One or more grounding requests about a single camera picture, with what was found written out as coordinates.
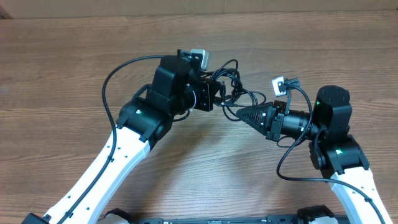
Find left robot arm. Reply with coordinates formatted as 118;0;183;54
23;49;220;223

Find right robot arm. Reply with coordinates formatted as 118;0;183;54
236;85;392;223

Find right camera cable black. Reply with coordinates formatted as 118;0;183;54
275;77;386;224

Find camera cable black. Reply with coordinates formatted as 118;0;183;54
275;77;386;224
57;55;165;224

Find left camera cable black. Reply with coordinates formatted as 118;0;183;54
57;55;165;224

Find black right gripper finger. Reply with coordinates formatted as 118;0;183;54
236;109;271;136
241;102;273;114

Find thick black USB cable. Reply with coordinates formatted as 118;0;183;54
200;58;267;108

